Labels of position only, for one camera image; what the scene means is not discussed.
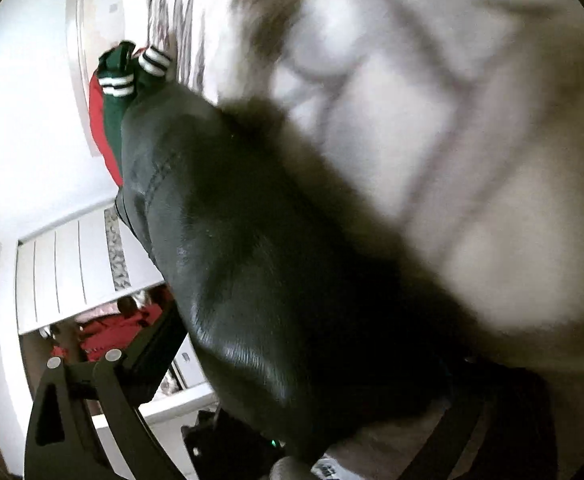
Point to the black leather jacket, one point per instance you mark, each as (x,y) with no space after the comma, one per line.
(305,334)

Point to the green striped jacket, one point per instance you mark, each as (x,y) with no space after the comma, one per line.
(123,73)

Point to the red hanging clothes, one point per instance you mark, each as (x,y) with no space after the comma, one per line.
(90,340)

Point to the white sliding wardrobe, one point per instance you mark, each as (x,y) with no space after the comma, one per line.
(84,263)

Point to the red quilt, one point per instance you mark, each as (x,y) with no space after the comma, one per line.
(98,132)

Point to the beige bed headboard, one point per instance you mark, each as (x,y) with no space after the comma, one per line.
(92,27)

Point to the floral plush bed blanket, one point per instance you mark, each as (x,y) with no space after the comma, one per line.
(454,128)

